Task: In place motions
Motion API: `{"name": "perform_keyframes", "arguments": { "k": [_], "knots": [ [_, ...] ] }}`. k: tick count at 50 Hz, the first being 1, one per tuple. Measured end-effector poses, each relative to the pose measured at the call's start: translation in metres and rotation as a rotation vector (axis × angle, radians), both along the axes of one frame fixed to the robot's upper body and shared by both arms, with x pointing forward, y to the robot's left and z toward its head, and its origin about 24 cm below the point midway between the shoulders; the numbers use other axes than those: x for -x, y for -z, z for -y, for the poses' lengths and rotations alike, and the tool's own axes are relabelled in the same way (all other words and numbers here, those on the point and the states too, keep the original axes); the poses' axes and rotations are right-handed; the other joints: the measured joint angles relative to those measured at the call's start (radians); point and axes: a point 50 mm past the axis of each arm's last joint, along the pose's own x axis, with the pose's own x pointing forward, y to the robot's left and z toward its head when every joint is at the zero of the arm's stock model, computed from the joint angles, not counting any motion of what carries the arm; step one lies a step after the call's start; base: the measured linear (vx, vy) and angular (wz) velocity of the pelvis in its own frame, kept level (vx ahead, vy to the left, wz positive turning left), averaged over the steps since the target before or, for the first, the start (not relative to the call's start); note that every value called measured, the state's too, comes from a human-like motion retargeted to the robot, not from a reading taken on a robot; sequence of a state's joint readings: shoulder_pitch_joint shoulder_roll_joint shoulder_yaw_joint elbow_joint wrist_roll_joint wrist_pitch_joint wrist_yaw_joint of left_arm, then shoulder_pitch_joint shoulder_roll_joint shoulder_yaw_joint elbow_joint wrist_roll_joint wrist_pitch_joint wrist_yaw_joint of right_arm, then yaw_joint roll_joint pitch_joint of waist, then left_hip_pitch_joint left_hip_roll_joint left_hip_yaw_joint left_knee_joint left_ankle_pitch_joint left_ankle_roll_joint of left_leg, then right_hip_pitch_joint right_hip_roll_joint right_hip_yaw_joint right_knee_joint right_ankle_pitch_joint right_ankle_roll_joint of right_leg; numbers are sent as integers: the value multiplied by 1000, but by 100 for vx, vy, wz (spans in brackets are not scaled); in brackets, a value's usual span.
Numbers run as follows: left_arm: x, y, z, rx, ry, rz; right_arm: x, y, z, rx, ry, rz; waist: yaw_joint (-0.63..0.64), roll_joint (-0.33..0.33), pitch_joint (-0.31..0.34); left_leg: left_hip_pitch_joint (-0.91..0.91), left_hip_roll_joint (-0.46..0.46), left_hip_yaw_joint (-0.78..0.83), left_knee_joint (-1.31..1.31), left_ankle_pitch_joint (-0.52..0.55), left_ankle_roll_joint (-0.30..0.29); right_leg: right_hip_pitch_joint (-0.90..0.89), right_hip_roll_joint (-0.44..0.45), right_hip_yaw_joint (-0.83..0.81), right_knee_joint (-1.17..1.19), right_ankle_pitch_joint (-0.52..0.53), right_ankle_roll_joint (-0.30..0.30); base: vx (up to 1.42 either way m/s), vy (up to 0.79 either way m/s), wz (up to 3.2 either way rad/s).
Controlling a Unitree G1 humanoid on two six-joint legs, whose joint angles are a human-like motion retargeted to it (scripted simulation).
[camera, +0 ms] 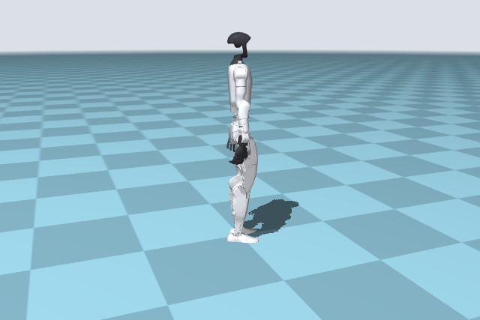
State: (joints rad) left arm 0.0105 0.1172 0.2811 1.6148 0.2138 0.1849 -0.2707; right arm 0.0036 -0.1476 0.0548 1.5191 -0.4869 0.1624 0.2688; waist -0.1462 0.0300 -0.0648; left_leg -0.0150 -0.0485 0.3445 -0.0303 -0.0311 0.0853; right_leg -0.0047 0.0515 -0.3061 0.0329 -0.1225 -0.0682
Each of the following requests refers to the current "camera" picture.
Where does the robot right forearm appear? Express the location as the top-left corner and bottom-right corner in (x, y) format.
(237, 101), (250, 143)

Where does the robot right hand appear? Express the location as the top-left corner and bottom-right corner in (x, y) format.
(229, 135), (248, 165)

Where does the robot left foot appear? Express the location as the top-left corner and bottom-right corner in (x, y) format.
(229, 226), (256, 234)

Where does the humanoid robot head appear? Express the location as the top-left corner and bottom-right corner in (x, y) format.
(227, 32), (251, 65)

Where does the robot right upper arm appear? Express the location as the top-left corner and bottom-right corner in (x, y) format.
(233, 67), (250, 110)

